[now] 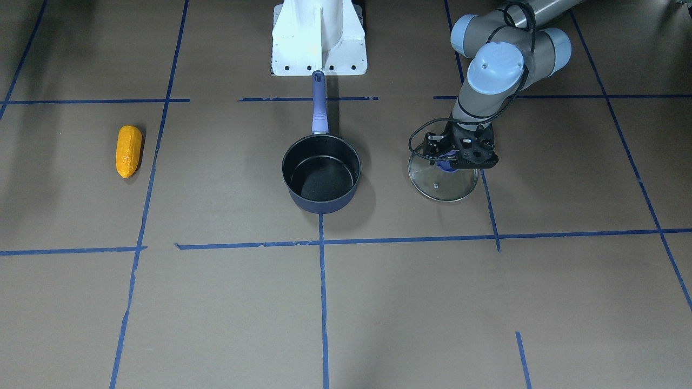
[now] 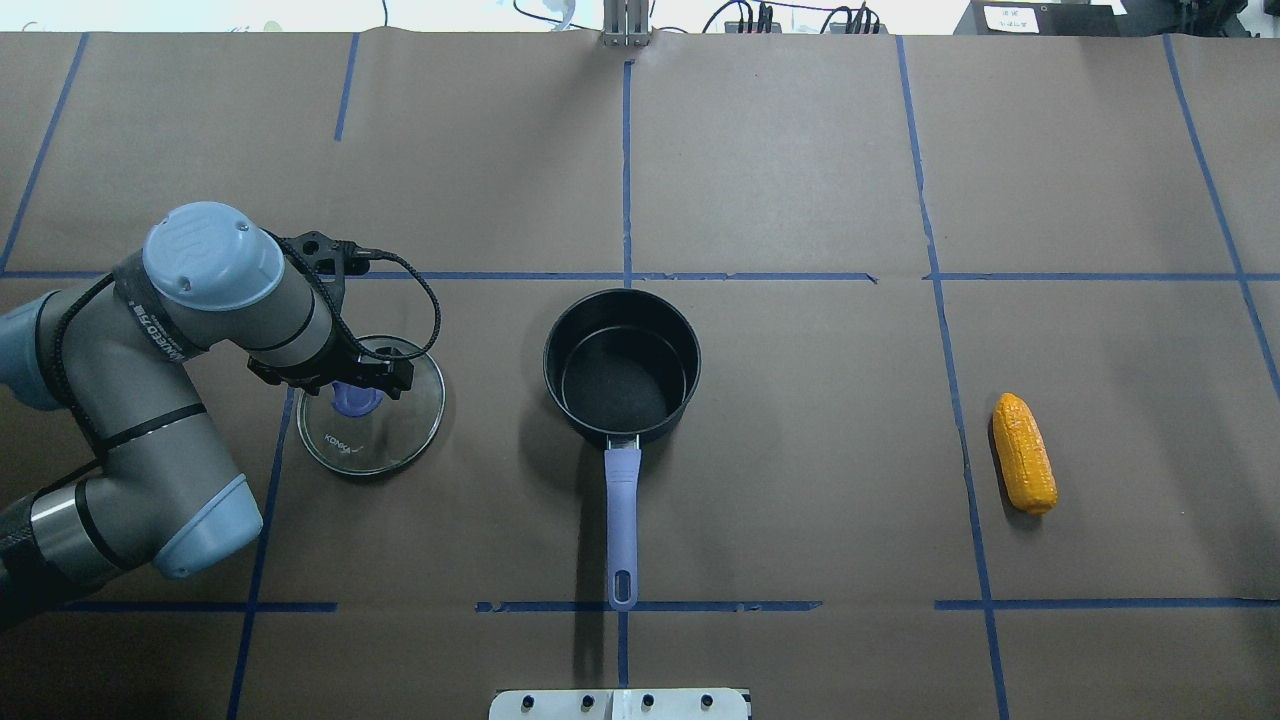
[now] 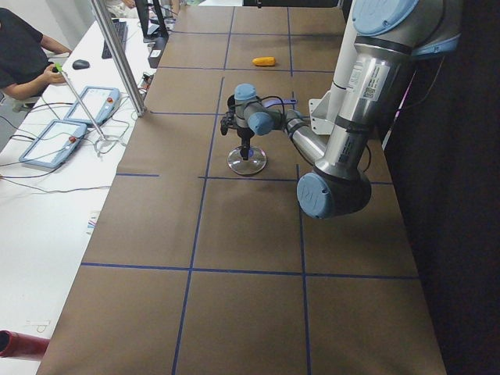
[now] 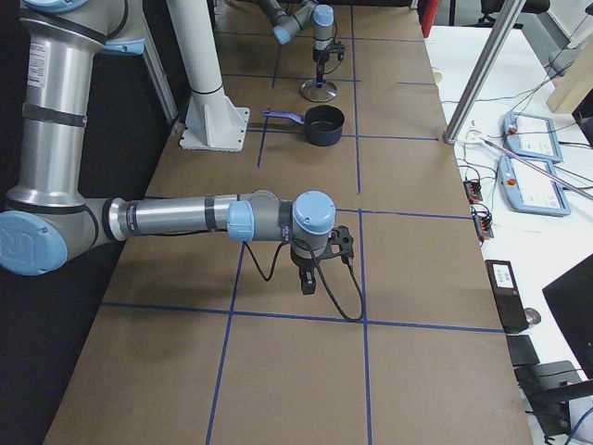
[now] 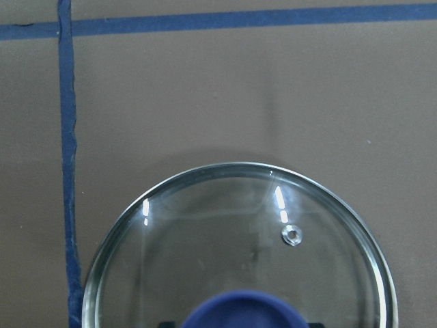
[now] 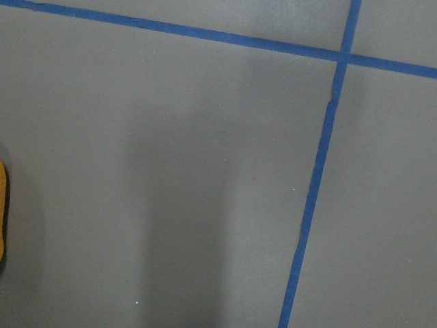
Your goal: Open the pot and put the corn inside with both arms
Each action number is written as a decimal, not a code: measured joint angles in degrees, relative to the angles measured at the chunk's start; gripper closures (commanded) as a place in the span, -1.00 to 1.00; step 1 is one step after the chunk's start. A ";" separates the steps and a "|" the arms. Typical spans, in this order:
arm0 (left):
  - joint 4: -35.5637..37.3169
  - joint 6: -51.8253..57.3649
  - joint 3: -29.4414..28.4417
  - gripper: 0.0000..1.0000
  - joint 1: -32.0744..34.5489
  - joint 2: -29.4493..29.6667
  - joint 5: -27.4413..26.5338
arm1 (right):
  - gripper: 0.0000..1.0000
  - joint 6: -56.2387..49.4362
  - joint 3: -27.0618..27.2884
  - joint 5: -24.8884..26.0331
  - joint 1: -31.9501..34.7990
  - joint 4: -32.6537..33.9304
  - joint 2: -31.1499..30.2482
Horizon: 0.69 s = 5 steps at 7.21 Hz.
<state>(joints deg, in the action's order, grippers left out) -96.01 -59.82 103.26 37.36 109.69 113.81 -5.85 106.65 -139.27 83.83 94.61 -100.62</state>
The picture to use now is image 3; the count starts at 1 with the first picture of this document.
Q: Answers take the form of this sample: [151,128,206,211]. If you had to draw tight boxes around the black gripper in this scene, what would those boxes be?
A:
[237,127,254,160]

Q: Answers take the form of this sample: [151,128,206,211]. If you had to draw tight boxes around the glass pot lid blue knob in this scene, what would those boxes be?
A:
[227,146,267,176]

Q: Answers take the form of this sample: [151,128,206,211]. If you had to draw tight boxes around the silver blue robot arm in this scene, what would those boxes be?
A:
[226,84,326,164]
[286,1,463,219]

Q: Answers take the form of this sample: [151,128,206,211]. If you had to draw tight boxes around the yellow toy corn cob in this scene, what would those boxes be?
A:
[252,56,277,67]

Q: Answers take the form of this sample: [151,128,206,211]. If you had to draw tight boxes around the dark blue saucepan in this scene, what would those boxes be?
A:
[227,95,298,116]

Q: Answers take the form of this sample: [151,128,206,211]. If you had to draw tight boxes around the long metal rod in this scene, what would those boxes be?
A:
[56,65,107,141]

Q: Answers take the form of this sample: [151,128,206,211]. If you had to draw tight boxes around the teach pendant far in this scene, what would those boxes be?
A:
[64,86,120,127]

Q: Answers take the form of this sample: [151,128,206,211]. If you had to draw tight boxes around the teach pendant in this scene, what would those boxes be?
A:
[64,86,120,127]
[19,120,88,169]

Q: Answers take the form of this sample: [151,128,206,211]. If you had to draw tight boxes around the black keyboard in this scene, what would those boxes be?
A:
[101,21,129,60]

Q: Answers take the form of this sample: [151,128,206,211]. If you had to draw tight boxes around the black computer mouse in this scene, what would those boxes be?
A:
[72,59,90,70]

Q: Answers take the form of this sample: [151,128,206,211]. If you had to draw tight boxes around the teach pendant near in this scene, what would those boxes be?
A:
[19,120,88,169]

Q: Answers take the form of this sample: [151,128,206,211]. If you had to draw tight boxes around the person in black shirt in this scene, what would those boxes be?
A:
[1,8,71,101]

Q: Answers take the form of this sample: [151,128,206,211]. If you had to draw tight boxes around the red cylinder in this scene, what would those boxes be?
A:
[1,330,50,360]

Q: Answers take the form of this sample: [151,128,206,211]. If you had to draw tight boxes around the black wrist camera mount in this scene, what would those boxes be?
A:
[220,112,237,136]

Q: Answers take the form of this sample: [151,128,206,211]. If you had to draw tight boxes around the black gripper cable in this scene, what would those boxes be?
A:
[249,95,286,118]

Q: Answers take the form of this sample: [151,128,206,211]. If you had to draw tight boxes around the white pedestal column base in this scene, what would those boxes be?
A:
[309,15,357,135]

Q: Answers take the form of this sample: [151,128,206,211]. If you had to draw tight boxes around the aluminium frame post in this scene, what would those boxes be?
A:
[91,0,146,117]

